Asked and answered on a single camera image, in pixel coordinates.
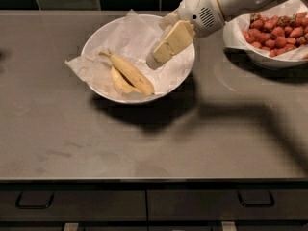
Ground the black drawer handle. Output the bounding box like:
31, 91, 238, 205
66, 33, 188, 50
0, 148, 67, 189
237, 190, 275, 208
15, 191, 54, 210

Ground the short yellow banana piece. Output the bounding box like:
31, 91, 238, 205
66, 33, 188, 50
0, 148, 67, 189
111, 66, 141, 94

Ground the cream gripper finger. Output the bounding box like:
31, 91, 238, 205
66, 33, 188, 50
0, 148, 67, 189
166, 20, 195, 57

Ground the long yellow banana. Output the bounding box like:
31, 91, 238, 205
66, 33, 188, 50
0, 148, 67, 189
99, 51, 155, 95

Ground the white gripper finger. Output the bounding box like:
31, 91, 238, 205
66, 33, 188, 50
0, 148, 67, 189
146, 10, 179, 69

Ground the left dark drawer front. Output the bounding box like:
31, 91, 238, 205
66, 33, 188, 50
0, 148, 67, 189
0, 191, 146, 222

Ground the white bowl with bananas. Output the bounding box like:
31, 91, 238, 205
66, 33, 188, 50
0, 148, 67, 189
80, 13, 195, 105

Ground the paper liner under strawberries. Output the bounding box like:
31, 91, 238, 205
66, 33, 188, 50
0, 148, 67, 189
223, 0, 308, 69

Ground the right dark drawer front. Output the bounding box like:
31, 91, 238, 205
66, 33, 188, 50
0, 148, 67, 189
147, 189, 308, 221

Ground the left black drawer handle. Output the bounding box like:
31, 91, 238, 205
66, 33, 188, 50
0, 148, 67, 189
15, 191, 54, 210

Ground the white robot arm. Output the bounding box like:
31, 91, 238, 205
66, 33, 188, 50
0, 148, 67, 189
146, 0, 308, 69

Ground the right black drawer handle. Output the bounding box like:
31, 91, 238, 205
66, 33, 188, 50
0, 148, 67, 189
237, 190, 275, 208

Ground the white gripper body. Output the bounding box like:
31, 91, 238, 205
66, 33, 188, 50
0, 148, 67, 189
178, 0, 225, 38

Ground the white paper liner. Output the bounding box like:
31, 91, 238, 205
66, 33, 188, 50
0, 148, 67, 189
64, 9, 194, 100

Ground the dark drawer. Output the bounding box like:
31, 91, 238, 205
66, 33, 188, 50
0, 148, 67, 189
0, 191, 146, 222
147, 189, 308, 221

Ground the white bowl with strawberries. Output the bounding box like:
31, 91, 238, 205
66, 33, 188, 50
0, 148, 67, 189
223, 14, 308, 70

